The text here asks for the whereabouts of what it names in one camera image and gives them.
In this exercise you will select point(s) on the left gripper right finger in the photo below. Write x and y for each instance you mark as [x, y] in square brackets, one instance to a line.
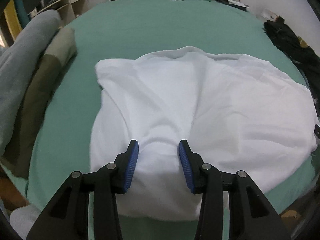
[251, 215]

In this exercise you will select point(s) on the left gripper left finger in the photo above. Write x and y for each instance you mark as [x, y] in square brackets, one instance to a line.
[66, 214]

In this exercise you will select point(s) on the beige folded garment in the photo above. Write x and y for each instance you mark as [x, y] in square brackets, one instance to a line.
[30, 116]

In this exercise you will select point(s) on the beige wooden desk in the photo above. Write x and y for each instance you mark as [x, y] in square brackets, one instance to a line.
[68, 10]

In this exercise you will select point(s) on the white large shirt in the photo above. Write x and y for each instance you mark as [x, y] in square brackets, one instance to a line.
[237, 111]

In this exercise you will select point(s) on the grey folded garment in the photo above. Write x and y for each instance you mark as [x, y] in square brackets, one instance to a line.
[17, 65]

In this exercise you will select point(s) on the black clothes pile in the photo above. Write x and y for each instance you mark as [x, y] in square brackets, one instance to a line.
[304, 58]

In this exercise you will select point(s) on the teal and yellow curtain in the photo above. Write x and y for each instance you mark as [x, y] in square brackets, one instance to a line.
[15, 17]

